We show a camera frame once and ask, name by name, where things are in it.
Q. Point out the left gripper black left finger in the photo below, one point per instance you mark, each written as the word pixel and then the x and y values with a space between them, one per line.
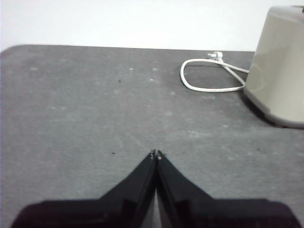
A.
pixel 114 209

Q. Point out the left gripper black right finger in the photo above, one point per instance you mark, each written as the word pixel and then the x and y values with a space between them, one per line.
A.
pixel 204 211

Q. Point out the beige metal toaster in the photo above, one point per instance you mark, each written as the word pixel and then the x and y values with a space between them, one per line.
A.
pixel 278 71

